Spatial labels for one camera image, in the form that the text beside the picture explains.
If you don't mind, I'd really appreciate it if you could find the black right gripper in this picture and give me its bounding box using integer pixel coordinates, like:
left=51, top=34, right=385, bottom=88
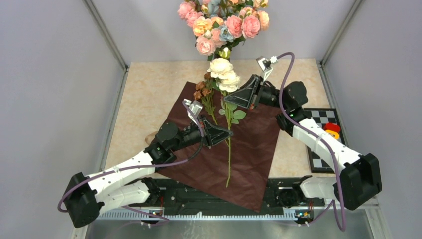
left=223, top=75, right=289, bottom=111

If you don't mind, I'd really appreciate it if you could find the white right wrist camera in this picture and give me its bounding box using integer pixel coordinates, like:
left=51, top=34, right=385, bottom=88
left=256, top=56, right=278, bottom=81

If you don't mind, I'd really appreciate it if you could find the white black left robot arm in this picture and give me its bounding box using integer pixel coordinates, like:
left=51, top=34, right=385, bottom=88
left=58, top=116, right=233, bottom=228

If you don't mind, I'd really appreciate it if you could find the brown small rose stem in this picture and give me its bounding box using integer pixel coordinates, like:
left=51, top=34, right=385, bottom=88
left=193, top=72, right=218, bottom=125

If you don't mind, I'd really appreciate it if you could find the white rose stem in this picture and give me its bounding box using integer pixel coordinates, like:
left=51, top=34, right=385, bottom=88
left=206, top=46, right=247, bottom=189

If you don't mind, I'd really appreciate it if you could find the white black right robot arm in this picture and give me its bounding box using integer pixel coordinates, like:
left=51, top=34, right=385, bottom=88
left=223, top=75, right=382, bottom=210

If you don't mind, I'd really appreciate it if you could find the colourful artificial flower bunch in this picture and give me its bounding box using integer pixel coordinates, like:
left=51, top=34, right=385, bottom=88
left=177, top=0, right=270, bottom=61

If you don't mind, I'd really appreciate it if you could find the black white checkerboard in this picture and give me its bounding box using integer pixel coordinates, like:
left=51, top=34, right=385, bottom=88
left=303, top=108, right=347, bottom=174

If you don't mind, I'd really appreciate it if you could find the red yellow toy block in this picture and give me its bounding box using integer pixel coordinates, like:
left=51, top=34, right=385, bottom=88
left=323, top=123, right=341, bottom=140

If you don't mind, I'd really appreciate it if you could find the white toothed cable duct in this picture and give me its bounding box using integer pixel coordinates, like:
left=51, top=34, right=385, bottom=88
left=97, top=207, right=313, bottom=221

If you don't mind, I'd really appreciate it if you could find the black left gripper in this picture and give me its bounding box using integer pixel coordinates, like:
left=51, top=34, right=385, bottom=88
left=170, top=114, right=233, bottom=152

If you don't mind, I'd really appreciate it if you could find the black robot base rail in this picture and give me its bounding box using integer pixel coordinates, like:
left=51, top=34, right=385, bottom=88
left=126, top=177, right=325, bottom=216

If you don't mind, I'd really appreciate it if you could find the beige satin ribbon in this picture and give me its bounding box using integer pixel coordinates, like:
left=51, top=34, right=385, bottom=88
left=144, top=131, right=158, bottom=145

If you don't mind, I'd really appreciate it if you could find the red paper bouquet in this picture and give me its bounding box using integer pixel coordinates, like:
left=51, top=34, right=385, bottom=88
left=156, top=81, right=284, bottom=214

